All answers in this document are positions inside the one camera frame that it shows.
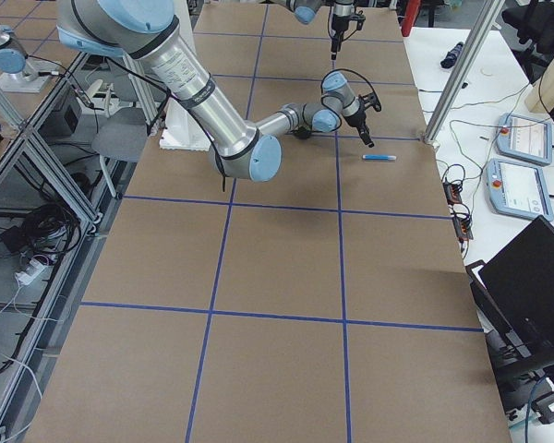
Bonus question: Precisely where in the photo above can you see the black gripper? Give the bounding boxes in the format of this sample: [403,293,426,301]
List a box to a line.
[342,92,381,148]
[328,4,366,60]

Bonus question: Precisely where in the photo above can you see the blue marker pen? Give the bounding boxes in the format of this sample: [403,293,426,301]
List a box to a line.
[362,154,397,162]

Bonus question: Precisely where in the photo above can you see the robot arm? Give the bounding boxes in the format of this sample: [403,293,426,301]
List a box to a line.
[270,0,366,61]
[57,1,381,182]

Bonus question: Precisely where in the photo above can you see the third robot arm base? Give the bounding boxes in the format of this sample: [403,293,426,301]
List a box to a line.
[0,26,48,93]

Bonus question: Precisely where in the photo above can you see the black mesh pen cup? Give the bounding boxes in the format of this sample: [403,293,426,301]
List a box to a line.
[292,127,312,139]

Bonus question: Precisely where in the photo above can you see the orange black connector box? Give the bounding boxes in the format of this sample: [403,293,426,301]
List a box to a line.
[442,181,463,205]

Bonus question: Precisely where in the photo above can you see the folded dark umbrella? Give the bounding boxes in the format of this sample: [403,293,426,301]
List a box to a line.
[440,42,464,69]

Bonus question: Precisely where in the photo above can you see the near teach pendant tablet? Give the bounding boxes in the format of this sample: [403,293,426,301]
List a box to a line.
[484,159,554,222]

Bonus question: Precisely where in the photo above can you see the teach pendant tablet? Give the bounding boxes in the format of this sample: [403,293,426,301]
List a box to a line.
[496,113,552,166]
[484,159,554,222]

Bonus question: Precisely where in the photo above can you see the far teach pendant tablet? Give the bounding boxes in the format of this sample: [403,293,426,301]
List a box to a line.
[496,113,552,166]

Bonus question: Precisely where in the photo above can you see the black laptop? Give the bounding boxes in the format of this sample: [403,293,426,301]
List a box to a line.
[464,214,554,384]

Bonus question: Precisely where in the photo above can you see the grey office chair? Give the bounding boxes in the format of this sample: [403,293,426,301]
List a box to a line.
[91,107,149,198]

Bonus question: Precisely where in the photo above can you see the white power strip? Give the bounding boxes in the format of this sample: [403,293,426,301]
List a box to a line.
[15,257,52,286]

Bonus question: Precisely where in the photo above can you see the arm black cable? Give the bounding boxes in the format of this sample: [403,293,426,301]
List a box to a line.
[320,67,380,101]

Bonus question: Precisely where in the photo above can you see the aluminium frame post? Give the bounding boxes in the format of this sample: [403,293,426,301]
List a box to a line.
[422,0,505,146]

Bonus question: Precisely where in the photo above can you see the bundle of black cables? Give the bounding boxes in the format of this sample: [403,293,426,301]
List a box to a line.
[0,202,84,257]

